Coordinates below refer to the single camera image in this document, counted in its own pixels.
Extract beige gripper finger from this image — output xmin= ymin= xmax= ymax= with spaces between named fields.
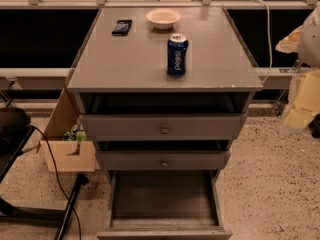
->
xmin=284 ymin=69 xmax=320 ymax=130

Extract blue pepsi can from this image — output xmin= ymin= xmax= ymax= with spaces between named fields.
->
xmin=167 ymin=33 xmax=189 ymax=77

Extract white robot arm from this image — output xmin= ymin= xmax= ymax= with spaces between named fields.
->
xmin=276 ymin=6 xmax=320 ymax=130

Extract grey top drawer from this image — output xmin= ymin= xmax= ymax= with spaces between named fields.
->
xmin=79 ymin=114 xmax=246 ymax=141

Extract grey drawer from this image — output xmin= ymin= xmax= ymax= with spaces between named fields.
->
xmin=79 ymin=114 xmax=246 ymax=141
xmin=96 ymin=151 xmax=231 ymax=171
xmin=97 ymin=171 xmax=232 ymax=240

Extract grey drawer cabinet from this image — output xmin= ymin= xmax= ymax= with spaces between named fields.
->
xmin=66 ymin=6 xmax=264 ymax=172

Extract grey bottom drawer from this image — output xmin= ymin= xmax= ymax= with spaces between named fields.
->
xmin=97 ymin=171 xmax=232 ymax=240

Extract grey middle drawer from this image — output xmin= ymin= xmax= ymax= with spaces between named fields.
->
xmin=96 ymin=151 xmax=231 ymax=171

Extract white bowl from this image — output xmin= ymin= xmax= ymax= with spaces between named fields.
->
xmin=146 ymin=8 xmax=181 ymax=30

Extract dark blue snack packet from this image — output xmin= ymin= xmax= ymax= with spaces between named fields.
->
xmin=112 ymin=20 xmax=132 ymax=36

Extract green snack bags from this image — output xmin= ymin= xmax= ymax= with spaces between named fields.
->
xmin=63 ymin=124 xmax=87 ymax=141

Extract wooden box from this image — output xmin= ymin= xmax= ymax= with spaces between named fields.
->
xmin=40 ymin=90 xmax=96 ymax=172

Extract black chair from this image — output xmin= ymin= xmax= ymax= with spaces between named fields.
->
xmin=0 ymin=107 xmax=34 ymax=182

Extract black stand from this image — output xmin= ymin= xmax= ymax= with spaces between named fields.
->
xmin=0 ymin=174 xmax=88 ymax=240

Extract white cable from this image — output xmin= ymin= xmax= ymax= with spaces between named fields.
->
xmin=251 ymin=0 xmax=274 ymax=85

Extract black cable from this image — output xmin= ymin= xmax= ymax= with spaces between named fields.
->
xmin=29 ymin=124 xmax=83 ymax=240

